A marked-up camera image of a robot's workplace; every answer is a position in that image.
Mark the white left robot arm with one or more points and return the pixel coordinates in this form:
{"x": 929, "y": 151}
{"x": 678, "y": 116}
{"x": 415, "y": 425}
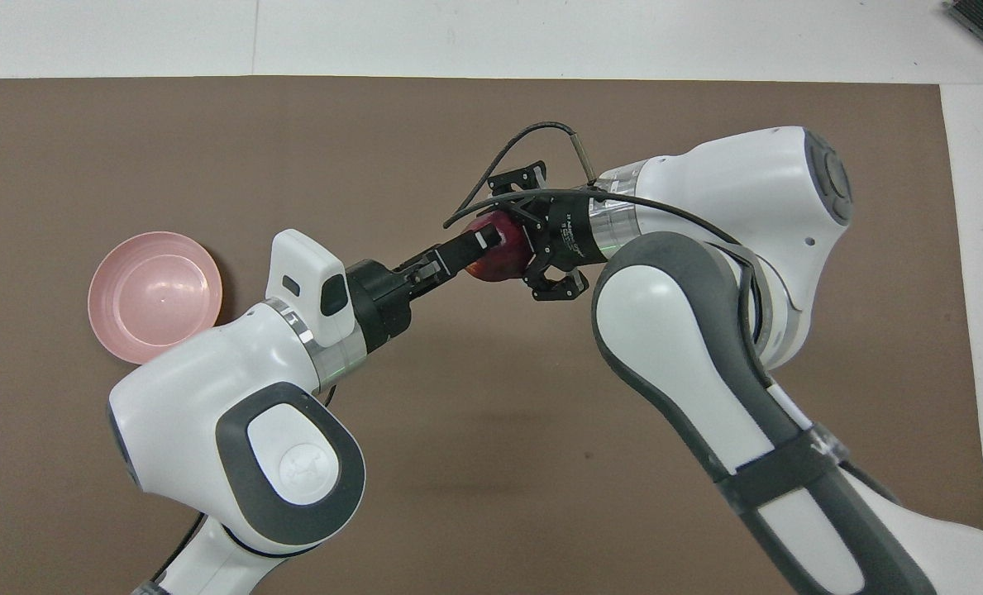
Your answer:
{"x": 210, "y": 397}

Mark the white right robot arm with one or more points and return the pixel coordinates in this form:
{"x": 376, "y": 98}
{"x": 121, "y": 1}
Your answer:
{"x": 706, "y": 330}

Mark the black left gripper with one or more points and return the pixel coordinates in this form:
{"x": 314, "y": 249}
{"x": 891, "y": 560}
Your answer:
{"x": 379, "y": 302}

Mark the pink plate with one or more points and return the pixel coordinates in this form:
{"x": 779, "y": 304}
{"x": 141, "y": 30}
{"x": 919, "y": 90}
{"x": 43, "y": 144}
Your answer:
{"x": 152, "y": 297}

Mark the dark red apple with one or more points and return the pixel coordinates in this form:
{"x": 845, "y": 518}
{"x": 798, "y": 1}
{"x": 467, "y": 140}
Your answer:
{"x": 499, "y": 258}

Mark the brown table mat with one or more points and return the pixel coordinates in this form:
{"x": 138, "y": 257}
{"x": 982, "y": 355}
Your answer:
{"x": 210, "y": 149}

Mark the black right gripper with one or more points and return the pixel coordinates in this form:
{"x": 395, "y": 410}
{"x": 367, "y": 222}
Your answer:
{"x": 572, "y": 231}

